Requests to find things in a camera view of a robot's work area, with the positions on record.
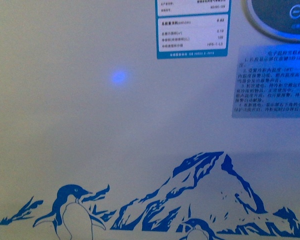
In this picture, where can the white blue chest freezer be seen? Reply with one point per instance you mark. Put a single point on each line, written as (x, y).
(101, 140)

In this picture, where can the blue energy efficiency label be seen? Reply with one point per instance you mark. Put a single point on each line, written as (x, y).
(192, 28)

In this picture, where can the grey instruction sticker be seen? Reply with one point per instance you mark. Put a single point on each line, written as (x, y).
(267, 82)

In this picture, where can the oval temperature control panel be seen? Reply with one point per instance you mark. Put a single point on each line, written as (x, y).
(279, 19)

